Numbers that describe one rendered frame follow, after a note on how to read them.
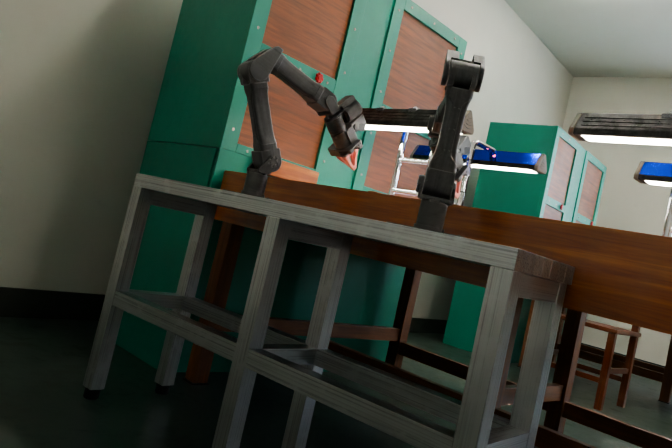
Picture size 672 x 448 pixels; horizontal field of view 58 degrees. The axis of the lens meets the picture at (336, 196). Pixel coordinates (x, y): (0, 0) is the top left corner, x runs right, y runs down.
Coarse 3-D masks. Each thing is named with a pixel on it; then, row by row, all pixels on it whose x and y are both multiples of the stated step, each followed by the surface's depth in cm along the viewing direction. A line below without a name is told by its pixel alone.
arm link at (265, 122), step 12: (252, 60) 172; (240, 72) 176; (252, 84) 173; (264, 84) 175; (252, 96) 174; (264, 96) 175; (252, 108) 175; (264, 108) 176; (252, 120) 177; (264, 120) 176; (252, 132) 179; (264, 132) 176; (264, 144) 176; (276, 144) 178; (252, 156) 181; (264, 156) 176; (276, 156) 178; (276, 168) 179
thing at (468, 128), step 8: (368, 112) 225; (376, 112) 222; (384, 112) 220; (392, 112) 217; (400, 112) 214; (408, 112) 212; (416, 112) 210; (424, 112) 208; (432, 112) 205; (368, 120) 221; (376, 120) 219; (384, 120) 216; (392, 120) 213; (400, 120) 211; (408, 120) 209; (416, 120) 206; (424, 120) 204; (464, 120) 195; (472, 120) 198; (464, 128) 195; (472, 128) 198
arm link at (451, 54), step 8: (448, 56) 143; (456, 56) 144; (480, 56) 147; (448, 64) 140; (480, 64) 143; (480, 72) 139; (480, 80) 140; (440, 104) 163; (440, 112) 160; (440, 120) 162; (432, 128) 168; (440, 128) 164
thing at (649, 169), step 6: (642, 162) 211; (648, 162) 210; (654, 162) 208; (660, 162) 207; (642, 168) 209; (648, 168) 208; (654, 168) 206; (660, 168) 205; (666, 168) 204; (636, 174) 208; (642, 174) 207; (648, 174) 206; (654, 174) 205; (660, 174) 204; (666, 174) 202; (636, 180) 210; (642, 180) 208; (648, 180) 206; (654, 180) 204; (660, 180) 203; (666, 180) 202
